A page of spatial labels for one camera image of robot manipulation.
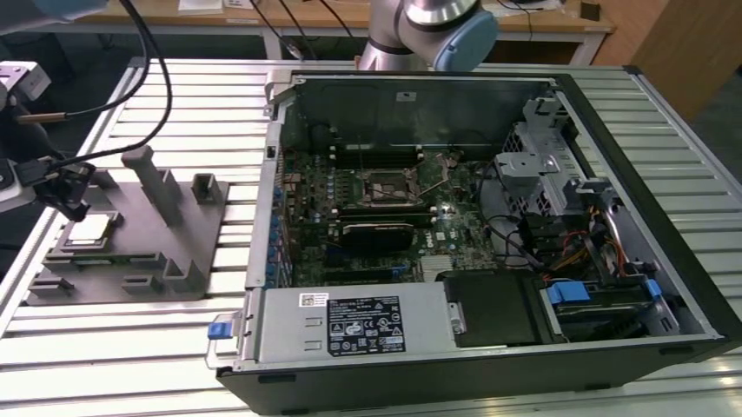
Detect black plastic shroud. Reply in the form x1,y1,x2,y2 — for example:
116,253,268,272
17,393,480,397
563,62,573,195
437,268,549,348

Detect grey plastic bracket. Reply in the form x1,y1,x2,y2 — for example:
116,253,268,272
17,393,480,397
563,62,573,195
564,176,619,218

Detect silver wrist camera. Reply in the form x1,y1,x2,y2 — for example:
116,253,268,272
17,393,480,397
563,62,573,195
0,158,28,213
0,60,52,104

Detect silver metal drive cage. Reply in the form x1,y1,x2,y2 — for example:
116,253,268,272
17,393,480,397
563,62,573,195
491,97,587,218

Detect white cardboard box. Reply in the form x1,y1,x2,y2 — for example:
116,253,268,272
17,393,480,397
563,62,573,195
176,0,225,17

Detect grey parts rack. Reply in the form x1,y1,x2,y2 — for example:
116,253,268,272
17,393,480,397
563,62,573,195
22,145,230,308

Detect silver power supply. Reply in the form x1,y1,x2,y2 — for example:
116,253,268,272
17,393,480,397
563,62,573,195
233,284,468,364

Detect silver CPU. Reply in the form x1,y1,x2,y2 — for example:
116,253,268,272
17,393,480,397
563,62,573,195
65,213,116,252

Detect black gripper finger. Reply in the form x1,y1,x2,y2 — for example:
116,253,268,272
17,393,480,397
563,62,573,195
60,163,97,223
34,171,64,210

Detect silver chipset heatsink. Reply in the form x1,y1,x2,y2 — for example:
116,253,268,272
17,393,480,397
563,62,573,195
419,255,456,279

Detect wooden cabinet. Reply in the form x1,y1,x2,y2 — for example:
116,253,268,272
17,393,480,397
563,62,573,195
593,0,742,121

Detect wooden desk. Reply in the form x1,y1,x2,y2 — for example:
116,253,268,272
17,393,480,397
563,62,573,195
0,0,619,62

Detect orange yellow wire bundle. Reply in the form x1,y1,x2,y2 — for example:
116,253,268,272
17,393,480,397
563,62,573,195
543,229,631,279

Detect black PC case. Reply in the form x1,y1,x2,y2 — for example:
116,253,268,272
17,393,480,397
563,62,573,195
213,64,742,414

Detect green motherboard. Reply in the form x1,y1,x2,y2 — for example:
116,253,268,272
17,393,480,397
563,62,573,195
276,147,523,288

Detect black graphics card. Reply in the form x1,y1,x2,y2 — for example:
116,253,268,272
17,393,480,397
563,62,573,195
337,221,416,255

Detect hard disk in blue carrier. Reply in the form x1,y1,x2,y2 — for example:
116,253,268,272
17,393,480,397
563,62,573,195
541,277,683,347

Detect RAM slot white latches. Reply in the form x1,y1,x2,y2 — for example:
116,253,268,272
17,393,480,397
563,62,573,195
326,142,423,153
337,209,435,218
338,217,436,227
326,152,423,162

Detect CPU socket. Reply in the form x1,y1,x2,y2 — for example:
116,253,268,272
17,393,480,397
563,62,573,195
357,168,424,206

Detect blue release latch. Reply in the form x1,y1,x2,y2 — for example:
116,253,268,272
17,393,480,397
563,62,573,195
206,316,232,341

